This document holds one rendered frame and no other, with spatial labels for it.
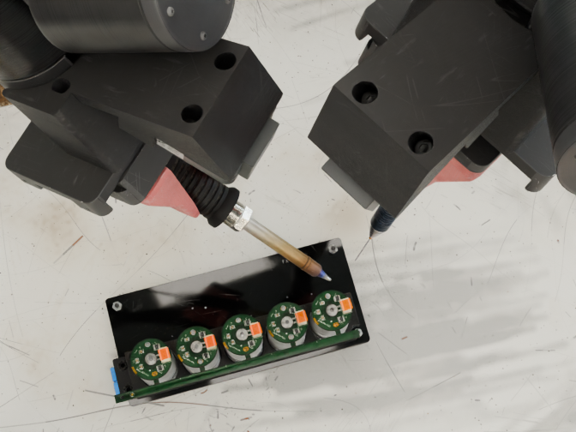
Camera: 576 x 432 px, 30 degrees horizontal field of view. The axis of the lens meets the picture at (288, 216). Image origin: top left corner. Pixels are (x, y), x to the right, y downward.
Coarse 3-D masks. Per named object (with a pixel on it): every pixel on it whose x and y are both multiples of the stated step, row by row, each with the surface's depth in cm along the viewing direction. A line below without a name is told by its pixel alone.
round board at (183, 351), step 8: (192, 328) 64; (200, 328) 64; (184, 336) 64; (192, 336) 64; (200, 336) 64; (176, 344) 64; (184, 344) 64; (184, 352) 64; (192, 352) 64; (200, 352) 64; (208, 352) 64; (216, 352) 64; (184, 360) 64; (192, 360) 64; (208, 360) 64
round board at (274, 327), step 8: (280, 304) 65; (288, 304) 65; (296, 304) 65; (272, 312) 65; (280, 312) 65; (288, 312) 65; (272, 320) 65; (280, 320) 65; (296, 320) 65; (272, 328) 65; (280, 328) 65; (296, 328) 65; (304, 328) 65; (272, 336) 64; (280, 336) 64; (296, 336) 64
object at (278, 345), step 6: (282, 318) 65; (288, 318) 65; (282, 324) 65; (288, 324) 65; (270, 336) 66; (270, 342) 68; (276, 342) 66; (300, 342) 67; (276, 348) 68; (282, 348) 67
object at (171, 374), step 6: (150, 354) 64; (156, 360) 64; (174, 360) 66; (174, 366) 66; (168, 372) 64; (174, 372) 67; (162, 378) 65; (168, 378) 66; (174, 378) 68; (150, 384) 67
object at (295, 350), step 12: (336, 336) 64; (348, 336) 64; (288, 348) 64; (300, 348) 64; (312, 348) 64; (252, 360) 64; (264, 360) 64; (204, 372) 64; (216, 372) 64; (228, 372) 64; (156, 384) 64; (168, 384) 64; (180, 384) 64; (120, 396) 63; (132, 396) 63
